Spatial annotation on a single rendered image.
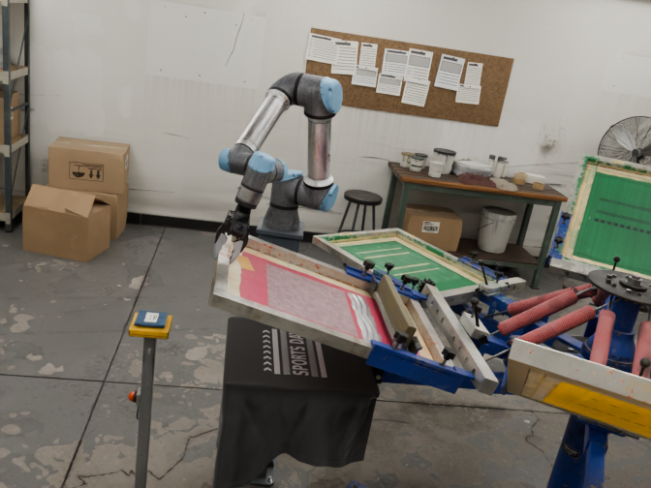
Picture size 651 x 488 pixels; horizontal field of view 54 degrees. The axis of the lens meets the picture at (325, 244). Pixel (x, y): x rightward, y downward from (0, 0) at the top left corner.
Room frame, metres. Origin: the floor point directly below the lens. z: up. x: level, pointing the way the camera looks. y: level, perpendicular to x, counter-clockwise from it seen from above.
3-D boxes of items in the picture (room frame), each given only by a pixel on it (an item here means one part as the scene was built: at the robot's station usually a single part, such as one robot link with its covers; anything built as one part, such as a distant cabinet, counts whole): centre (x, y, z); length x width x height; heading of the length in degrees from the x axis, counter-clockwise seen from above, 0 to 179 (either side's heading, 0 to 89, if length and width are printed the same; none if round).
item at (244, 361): (1.91, 0.03, 0.95); 0.48 x 0.44 x 0.01; 99
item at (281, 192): (2.46, 0.18, 1.37); 0.13 x 0.12 x 0.14; 72
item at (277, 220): (2.46, 0.19, 1.25); 0.15 x 0.15 x 0.10
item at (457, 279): (2.79, -0.50, 1.05); 1.08 x 0.61 x 0.23; 39
